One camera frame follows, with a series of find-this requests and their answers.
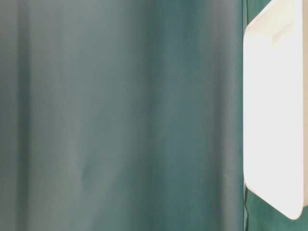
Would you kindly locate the green cloth backdrop curtain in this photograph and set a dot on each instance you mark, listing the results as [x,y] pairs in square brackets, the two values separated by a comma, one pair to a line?
[121,115]

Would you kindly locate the white plastic tray case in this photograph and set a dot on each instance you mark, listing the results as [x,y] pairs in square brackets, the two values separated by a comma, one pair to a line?
[275,106]

